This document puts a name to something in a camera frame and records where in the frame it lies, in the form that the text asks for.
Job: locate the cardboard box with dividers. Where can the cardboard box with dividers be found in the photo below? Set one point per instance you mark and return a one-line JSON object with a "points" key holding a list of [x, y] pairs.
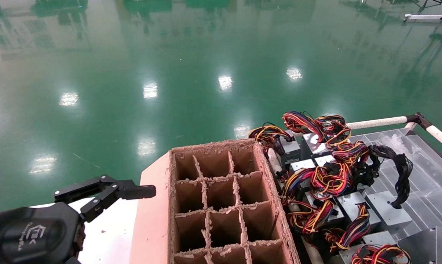
{"points": [[151, 220]]}

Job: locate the white tube rail cart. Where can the white tube rail cart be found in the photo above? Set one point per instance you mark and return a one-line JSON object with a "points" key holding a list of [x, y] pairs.
{"points": [[375, 122]]}

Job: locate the white stand base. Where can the white stand base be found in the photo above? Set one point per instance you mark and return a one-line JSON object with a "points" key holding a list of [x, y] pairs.
{"points": [[422, 17]]}

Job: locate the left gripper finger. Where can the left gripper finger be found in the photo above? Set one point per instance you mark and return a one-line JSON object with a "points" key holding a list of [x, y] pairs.
{"points": [[132, 191]]}

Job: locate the ridged clear plastic tray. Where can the ridged clear plastic tray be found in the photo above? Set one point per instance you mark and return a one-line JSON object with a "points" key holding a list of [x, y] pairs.
{"points": [[433, 198]]}

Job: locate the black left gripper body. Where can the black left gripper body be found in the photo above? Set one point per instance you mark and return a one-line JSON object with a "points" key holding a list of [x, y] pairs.
{"points": [[30, 234]]}

